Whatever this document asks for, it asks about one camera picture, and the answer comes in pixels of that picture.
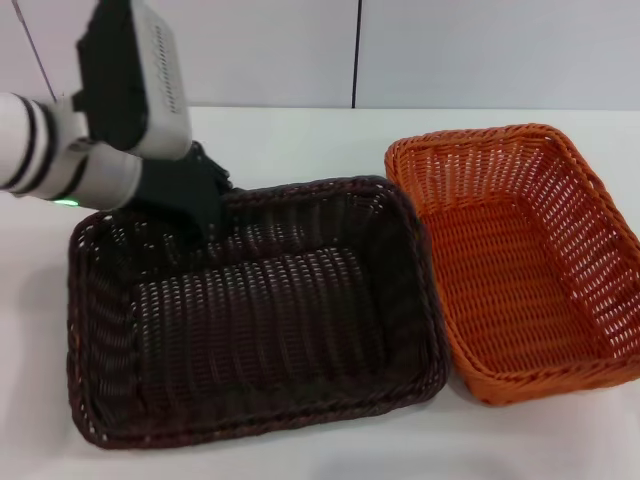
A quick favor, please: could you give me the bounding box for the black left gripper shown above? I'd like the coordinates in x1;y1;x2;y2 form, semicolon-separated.
130;141;247;254

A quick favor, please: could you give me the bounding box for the dark brown wicker basket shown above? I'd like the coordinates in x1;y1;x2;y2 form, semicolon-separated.
67;174;450;449

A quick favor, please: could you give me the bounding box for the orange wicker basket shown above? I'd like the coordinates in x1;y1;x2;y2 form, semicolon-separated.
383;123;640;407

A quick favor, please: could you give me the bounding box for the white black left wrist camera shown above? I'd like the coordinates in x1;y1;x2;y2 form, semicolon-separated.
74;0;194;162

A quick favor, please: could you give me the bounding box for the black vertical wall strip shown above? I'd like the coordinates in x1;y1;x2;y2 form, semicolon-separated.
351;0;366;109

